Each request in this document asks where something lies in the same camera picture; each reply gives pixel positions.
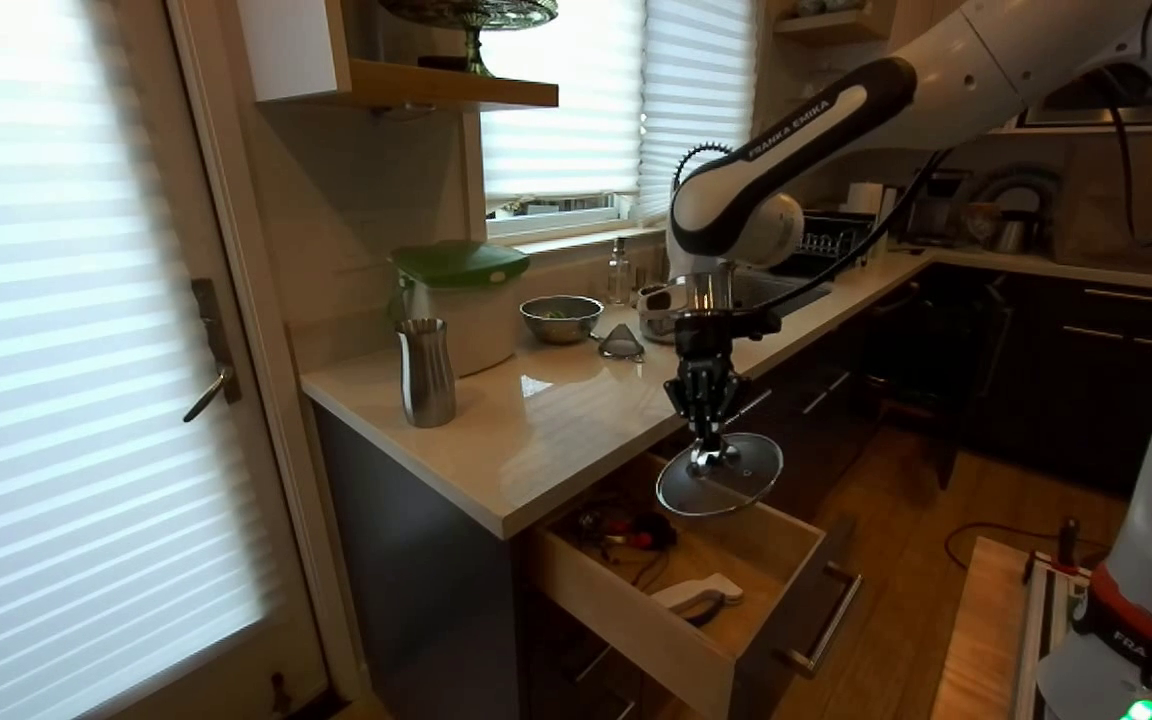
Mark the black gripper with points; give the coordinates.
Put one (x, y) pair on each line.
(706, 383)

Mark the glass pot lid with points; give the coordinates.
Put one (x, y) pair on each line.
(720, 483)

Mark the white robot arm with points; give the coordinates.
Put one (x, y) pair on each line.
(966, 74)

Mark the stainless steel pot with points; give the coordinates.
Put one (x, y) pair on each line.
(658, 315)

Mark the dark items in drawer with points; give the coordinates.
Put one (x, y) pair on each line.
(619, 534)

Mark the white object in drawer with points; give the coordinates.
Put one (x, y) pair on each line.
(699, 596)

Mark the open wooden drawer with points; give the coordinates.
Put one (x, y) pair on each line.
(720, 613)

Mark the white container green lid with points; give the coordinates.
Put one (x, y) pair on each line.
(472, 288)

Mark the small triangular metal object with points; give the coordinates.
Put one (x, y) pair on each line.
(621, 347)

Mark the kitchen sink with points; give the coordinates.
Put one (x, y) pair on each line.
(777, 293)

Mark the small metal bowl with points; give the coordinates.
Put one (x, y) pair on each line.
(565, 318)

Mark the glass bottle by window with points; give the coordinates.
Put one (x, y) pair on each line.
(621, 275)

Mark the chrome kitchen faucet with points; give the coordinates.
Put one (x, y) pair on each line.
(699, 169)

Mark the steel soap dispenser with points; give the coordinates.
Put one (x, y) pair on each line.
(427, 367)

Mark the window blind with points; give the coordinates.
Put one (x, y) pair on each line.
(643, 82)

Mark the dark lower cabinets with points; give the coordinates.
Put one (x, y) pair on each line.
(1039, 371)

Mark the glass cake stand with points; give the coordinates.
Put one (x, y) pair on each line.
(469, 18)

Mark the built-in microwave oven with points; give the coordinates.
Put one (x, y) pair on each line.
(1099, 102)

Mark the wooden wall shelf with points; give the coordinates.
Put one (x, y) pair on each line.
(392, 84)

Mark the door handle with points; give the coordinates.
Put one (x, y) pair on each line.
(220, 383)

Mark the white wall cabinet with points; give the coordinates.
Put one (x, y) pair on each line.
(293, 47)

